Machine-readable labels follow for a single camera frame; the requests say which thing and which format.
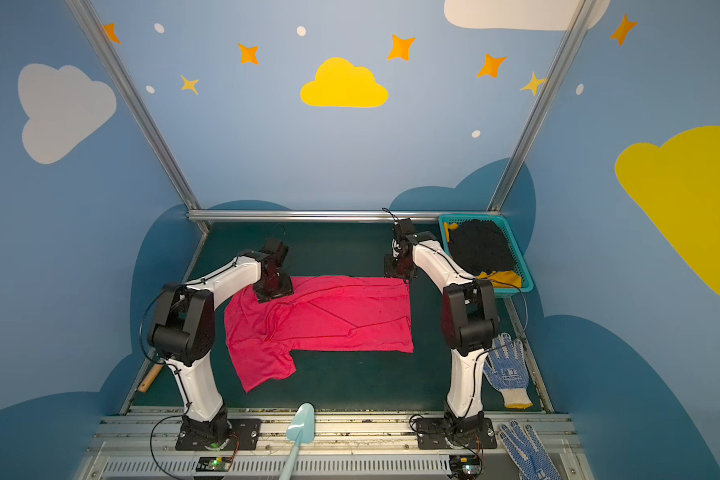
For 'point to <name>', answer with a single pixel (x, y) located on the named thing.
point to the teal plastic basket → (527, 279)
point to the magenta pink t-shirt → (324, 313)
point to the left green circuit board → (213, 464)
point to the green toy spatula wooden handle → (149, 377)
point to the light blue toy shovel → (301, 429)
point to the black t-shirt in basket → (479, 246)
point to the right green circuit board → (465, 465)
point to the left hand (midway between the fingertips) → (286, 293)
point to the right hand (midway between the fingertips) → (394, 270)
